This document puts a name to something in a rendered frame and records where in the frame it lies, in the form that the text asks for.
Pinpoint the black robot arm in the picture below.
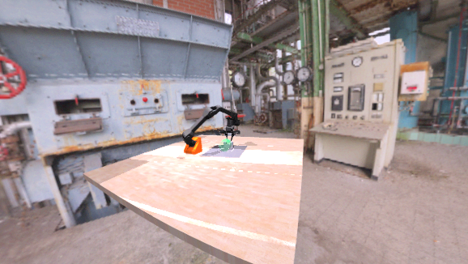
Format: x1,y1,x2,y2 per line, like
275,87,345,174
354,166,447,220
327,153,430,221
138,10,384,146
182,105,240,147

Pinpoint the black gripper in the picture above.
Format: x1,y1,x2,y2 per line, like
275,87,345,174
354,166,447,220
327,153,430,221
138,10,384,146
219,124,240,141

